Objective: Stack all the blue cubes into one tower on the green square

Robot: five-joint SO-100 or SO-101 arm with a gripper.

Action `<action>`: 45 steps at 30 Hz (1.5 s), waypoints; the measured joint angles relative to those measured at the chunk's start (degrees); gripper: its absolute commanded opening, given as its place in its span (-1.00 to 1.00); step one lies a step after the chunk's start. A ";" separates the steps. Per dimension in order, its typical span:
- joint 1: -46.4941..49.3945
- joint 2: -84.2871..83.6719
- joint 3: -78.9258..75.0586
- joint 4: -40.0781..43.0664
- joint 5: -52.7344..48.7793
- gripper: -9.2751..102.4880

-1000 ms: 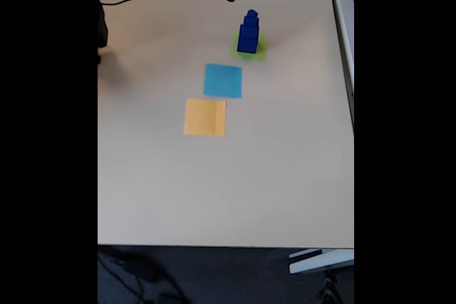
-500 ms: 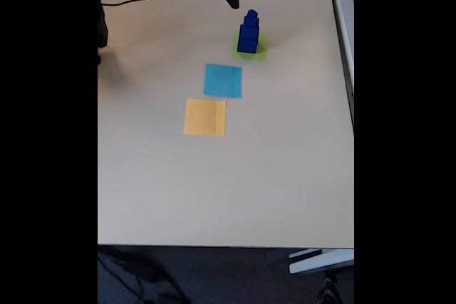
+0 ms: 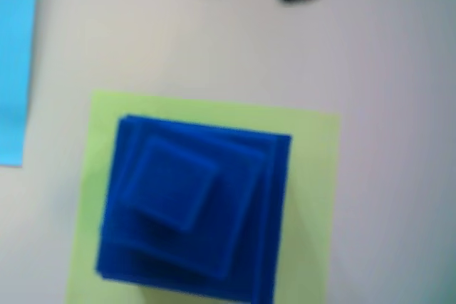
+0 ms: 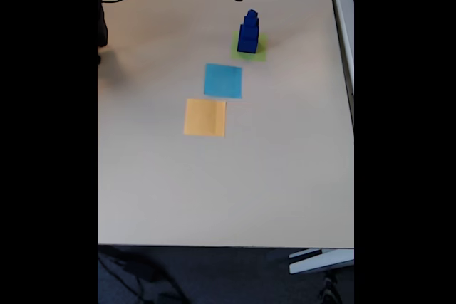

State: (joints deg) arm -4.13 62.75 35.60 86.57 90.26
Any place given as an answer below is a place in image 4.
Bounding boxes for medium blue cube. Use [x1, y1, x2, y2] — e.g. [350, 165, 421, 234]
[239, 19, 260, 42]

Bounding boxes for light blue paper square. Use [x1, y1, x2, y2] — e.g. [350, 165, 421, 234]
[203, 63, 243, 100]

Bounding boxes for green paper square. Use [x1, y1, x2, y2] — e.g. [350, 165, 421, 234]
[229, 31, 269, 63]

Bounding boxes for orange paper square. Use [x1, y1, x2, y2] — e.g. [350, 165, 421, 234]
[182, 98, 227, 138]

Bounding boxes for large blue cube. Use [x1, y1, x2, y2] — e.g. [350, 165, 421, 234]
[236, 25, 261, 55]

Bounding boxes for white desk with dark edge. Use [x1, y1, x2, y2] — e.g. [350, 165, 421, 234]
[326, 0, 355, 134]

